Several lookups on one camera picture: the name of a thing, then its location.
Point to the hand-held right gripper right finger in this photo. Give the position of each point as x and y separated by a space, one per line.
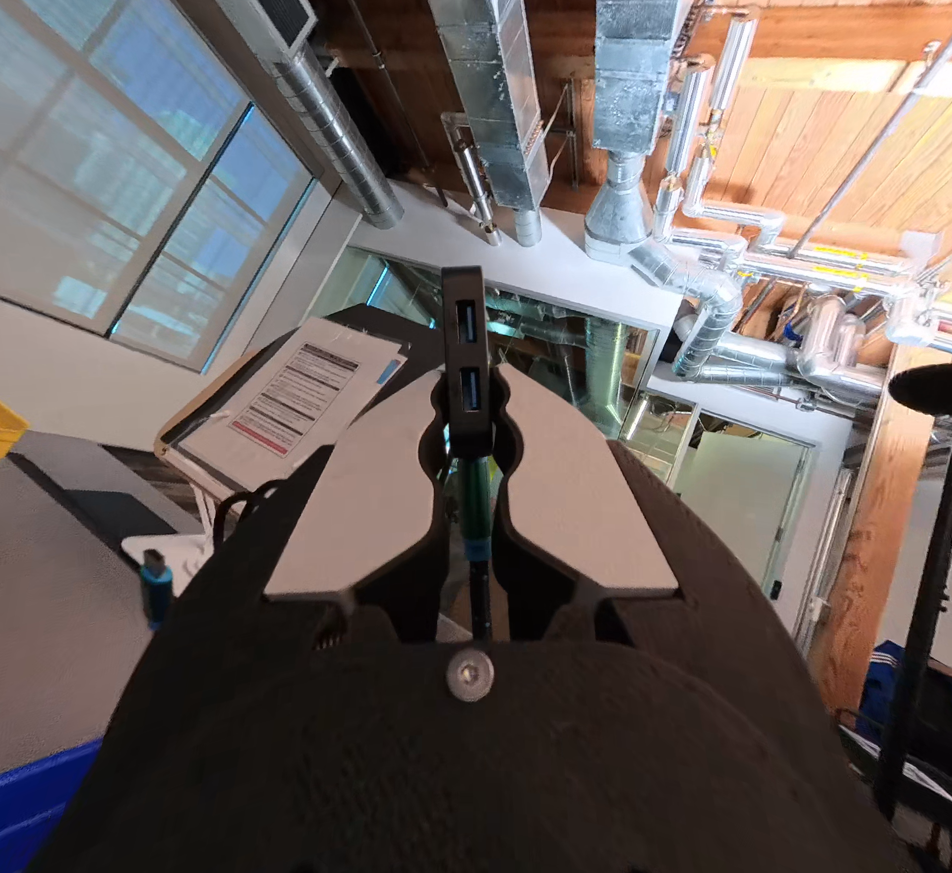
580 508

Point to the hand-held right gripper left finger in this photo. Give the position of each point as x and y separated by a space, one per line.
364 501

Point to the grey multiport hub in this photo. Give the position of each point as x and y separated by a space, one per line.
466 349

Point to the yellow plastic bin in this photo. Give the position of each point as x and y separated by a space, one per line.
9 430

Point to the blue plastic bin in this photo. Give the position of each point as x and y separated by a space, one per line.
30 813

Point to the instruction sheet in plastic sleeve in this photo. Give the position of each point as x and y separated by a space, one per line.
297 397

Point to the frosted glass door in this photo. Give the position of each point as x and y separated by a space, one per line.
744 501

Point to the interior glass window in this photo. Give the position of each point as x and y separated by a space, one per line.
565 345

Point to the display board with wooden rim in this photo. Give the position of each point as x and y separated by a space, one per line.
349 314

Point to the white stand base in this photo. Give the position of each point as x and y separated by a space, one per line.
178 553

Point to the silver insulated pipes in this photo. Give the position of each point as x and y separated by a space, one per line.
818 263

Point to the shiny metal tube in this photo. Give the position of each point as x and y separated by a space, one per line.
476 174

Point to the blue striped cloth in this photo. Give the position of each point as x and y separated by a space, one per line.
881 687

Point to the black pole stand with disc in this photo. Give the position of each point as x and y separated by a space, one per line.
922 389

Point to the large window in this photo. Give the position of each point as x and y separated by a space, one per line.
111 107

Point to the wooden post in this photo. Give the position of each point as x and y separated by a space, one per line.
870 531

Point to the silver spiral duct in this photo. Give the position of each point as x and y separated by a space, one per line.
335 137

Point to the rectangular duct with round elbow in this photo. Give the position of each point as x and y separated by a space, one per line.
639 33

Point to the rectangular metal duct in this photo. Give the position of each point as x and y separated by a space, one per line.
476 33

